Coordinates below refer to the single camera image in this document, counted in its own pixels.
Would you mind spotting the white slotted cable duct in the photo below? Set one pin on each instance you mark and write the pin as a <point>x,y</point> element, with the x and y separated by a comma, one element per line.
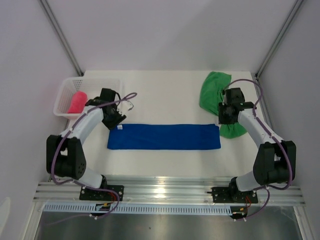
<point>130,208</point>

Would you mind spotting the aluminium frame post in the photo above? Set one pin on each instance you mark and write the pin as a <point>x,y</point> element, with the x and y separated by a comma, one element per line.
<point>280,36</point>
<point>56,27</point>

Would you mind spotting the right aluminium frame post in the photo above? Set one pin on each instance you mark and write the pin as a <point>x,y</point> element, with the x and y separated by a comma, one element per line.
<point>280,36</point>

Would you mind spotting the blue towel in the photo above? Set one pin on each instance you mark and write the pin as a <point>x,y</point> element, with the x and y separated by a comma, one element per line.
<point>176,137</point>

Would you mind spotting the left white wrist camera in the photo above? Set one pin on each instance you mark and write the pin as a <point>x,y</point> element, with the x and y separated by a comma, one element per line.
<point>124,107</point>

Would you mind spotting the green towel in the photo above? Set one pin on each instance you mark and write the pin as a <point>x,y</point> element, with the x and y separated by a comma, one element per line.
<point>210,97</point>

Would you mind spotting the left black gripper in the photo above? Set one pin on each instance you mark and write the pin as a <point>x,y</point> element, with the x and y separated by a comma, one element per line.
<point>119,118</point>

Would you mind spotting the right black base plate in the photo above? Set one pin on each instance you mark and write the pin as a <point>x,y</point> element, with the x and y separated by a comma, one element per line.
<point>225,195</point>

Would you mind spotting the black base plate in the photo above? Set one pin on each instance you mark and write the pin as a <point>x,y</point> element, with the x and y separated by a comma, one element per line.
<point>225,195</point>
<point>98,195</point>

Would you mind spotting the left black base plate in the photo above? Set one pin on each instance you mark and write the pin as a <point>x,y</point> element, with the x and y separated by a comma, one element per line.
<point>98,195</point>

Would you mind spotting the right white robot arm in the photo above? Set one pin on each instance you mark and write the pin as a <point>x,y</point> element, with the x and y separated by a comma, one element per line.
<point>275,163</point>

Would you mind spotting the red towel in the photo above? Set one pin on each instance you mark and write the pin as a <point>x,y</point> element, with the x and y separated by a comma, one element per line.
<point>77,103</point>

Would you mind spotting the left aluminium frame post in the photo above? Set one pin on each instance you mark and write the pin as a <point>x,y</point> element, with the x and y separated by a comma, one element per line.
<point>56,27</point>

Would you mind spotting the aluminium mounting rail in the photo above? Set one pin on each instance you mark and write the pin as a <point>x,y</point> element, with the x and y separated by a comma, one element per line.
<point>142,190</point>

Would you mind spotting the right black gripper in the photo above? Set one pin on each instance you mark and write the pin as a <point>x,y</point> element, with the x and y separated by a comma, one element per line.
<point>222,120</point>

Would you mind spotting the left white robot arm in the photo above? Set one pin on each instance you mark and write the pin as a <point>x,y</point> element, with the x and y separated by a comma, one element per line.
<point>65,157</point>

